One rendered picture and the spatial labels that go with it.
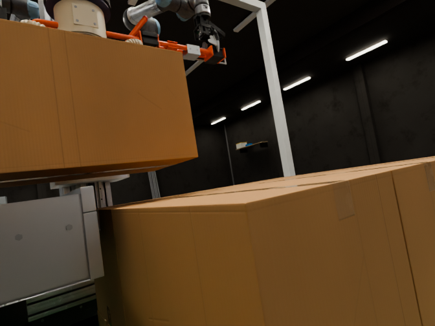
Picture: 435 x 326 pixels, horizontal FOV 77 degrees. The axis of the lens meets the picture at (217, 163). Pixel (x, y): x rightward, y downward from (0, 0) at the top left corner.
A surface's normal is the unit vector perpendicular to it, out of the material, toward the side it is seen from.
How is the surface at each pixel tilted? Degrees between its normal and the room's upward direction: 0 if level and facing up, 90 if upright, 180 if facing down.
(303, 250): 90
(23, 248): 90
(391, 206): 90
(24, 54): 90
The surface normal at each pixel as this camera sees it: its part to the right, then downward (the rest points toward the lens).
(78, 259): 0.58, -0.15
